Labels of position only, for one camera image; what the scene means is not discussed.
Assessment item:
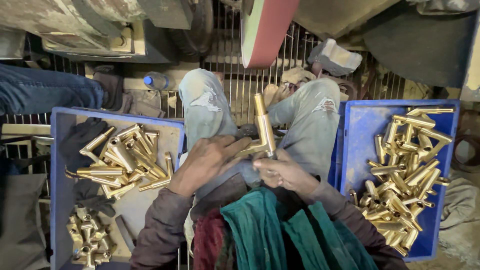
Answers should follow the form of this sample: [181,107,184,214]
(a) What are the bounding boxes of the person's right hand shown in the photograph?
[252,148,320,196]

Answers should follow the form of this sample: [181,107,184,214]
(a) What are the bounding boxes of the person's left hand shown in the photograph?
[167,135,253,197]

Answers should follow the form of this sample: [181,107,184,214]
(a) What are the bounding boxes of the brass tap body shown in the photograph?
[234,93,278,159]

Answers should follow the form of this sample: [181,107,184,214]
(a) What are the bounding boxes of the person's left leg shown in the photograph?
[178,68,259,199]

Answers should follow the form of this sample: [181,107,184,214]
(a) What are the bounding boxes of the green scarf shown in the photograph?
[220,187,379,270]

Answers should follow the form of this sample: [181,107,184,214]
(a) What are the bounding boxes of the person's right leg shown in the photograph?
[267,77,341,181]

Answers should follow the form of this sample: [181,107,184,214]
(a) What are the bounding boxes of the dirty beige rags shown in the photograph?
[262,66,317,107]

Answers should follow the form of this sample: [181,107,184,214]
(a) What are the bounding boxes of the bare blue plastic crate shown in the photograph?
[329,99,461,262]

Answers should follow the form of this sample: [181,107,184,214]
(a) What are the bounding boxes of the dark red cloth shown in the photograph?
[193,207,226,270]

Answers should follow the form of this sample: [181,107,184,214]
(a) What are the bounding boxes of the clear plastic water bottle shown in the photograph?
[143,71,170,91]

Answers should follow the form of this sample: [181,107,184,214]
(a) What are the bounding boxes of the blue plastic crate with cardboard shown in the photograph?
[50,107,185,270]

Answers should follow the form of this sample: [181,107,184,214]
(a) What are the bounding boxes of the pile of polished brass spouts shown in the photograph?
[76,123,174,200]

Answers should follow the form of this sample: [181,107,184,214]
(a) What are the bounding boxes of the red sanding belt wheel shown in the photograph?
[241,0,301,70]

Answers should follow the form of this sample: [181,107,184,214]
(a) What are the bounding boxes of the black rubber tyre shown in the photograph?
[168,0,215,58]

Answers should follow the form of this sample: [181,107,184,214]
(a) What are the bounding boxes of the grey stone block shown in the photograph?
[307,38,364,77]

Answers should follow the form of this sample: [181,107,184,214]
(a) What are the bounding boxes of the heap of unpolished brass spouts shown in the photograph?
[349,106,455,258]

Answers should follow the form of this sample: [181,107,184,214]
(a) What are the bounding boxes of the dark flat metal bar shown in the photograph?
[115,214,136,253]

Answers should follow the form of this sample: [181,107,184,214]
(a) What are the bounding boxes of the black work glove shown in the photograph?
[59,117,110,171]
[73,179,116,218]

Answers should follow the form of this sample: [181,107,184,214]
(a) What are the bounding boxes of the pile of brass valve bodies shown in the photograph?
[66,207,118,269]

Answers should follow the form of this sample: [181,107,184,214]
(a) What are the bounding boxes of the crumpled grey cloth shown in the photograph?
[439,175,480,230]

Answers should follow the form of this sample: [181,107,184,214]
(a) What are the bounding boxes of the worn machine housing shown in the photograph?
[0,0,194,64]

